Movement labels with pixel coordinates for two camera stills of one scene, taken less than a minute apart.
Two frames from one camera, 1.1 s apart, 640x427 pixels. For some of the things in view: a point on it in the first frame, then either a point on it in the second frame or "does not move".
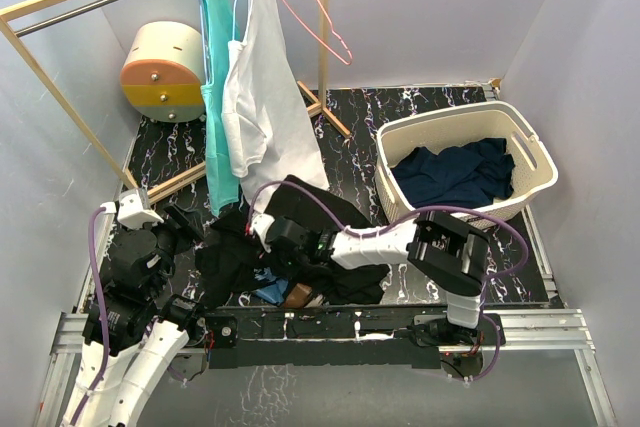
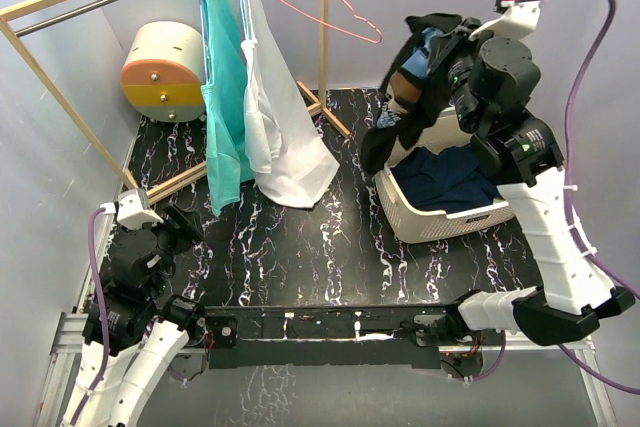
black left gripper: x=186 y=232 does not move
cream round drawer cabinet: x=163 y=73 does not move
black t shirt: x=296 y=199 -> x=410 y=101
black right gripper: x=277 y=268 -> x=451 y=46
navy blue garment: x=461 y=177 does not move
